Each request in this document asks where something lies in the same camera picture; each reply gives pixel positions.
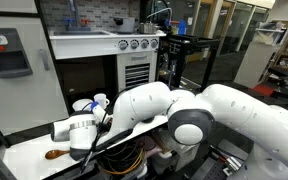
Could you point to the pink pouch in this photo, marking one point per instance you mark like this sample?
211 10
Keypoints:
150 146

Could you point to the clear plastic bag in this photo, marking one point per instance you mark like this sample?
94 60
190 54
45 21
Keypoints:
164 140

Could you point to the silver pot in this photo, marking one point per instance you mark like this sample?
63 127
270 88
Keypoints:
148 28

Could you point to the white toy kitchen unit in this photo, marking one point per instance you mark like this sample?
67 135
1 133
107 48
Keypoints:
84 46

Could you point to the blue bottle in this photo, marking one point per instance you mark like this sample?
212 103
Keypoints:
182 27

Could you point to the white bowl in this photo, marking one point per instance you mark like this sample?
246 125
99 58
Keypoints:
80 104

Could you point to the grey metal base plate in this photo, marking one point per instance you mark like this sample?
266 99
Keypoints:
217 163

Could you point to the white board panel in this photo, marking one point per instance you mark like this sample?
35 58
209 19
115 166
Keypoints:
254 65

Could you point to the toy faucet with taps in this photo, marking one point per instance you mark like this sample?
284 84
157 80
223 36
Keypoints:
73 18

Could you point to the grey curved tube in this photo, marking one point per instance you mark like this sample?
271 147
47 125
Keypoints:
159 10

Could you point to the wooden spoon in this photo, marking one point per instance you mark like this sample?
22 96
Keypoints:
54 154

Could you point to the grey toy refrigerator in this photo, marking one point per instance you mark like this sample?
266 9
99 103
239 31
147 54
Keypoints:
20 96

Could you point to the white plastic bin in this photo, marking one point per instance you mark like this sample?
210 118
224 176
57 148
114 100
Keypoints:
179 160

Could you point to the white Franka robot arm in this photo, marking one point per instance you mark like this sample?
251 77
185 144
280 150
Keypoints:
244 113

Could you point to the black printer frame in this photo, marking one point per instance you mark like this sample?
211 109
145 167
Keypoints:
190 41

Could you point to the grey toy appliance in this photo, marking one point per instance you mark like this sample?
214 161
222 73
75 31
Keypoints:
125 25

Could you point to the white mug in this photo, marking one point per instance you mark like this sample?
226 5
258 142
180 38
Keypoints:
100 99

